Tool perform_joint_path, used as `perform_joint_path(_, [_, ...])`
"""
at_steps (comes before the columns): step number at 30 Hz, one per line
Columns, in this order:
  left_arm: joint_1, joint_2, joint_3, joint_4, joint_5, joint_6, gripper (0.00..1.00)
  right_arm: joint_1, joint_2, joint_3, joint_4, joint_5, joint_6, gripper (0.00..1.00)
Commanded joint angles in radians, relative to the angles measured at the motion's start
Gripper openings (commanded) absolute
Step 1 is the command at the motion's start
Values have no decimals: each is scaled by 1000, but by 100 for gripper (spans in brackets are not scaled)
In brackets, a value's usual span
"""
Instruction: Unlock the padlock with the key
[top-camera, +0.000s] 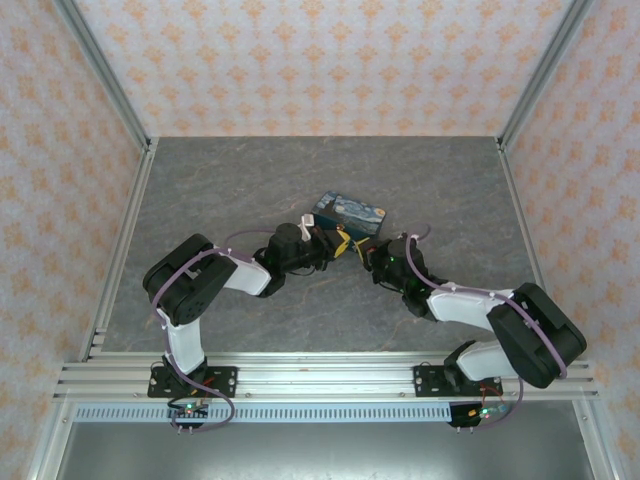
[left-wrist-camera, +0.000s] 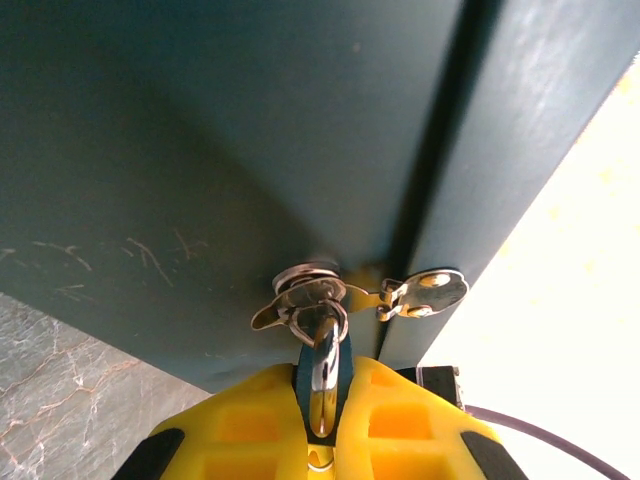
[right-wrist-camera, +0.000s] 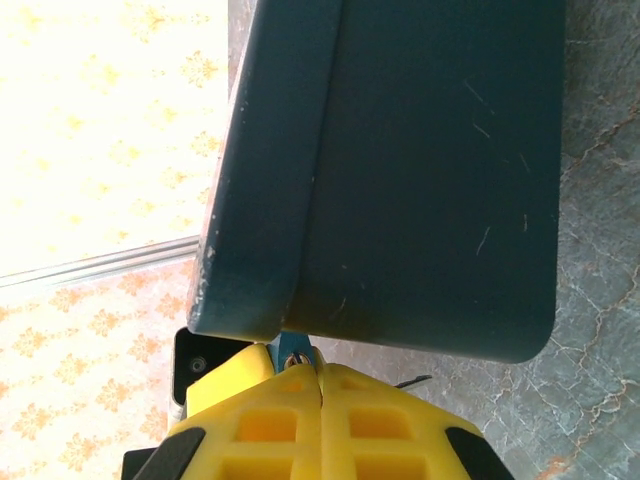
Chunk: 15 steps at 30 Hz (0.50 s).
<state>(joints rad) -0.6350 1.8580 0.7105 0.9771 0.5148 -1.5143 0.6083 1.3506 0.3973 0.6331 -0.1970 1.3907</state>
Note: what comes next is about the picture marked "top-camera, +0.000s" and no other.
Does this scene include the starry night tin box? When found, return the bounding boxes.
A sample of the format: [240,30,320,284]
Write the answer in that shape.
[308,190,390,240]

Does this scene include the circuit board with lights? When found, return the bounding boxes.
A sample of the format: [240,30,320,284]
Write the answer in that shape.
[167,399,211,420]
[467,402,509,421]

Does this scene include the grey metal sheet panel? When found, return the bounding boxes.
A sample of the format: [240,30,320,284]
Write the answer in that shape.
[52,422,594,480]

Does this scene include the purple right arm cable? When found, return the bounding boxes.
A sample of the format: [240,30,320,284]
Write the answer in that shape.
[399,223,569,431]

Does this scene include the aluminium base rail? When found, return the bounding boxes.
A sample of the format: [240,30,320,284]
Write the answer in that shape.
[52,352,601,401]

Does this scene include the aluminium side rail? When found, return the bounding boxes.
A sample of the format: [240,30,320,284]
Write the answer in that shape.
[496,137,571,361]
[79,137,159,364]

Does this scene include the slotted grey cable duct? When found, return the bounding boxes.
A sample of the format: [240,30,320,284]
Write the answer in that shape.
[73,403,506,424]

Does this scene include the aluminium corner post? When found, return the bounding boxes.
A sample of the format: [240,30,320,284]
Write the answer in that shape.
[52,0,154,151]
[497,0,596,151]

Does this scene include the aluminium frame leg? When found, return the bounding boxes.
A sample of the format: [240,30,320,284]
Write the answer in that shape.
[574,399,616,480]
[27,399,76,480]

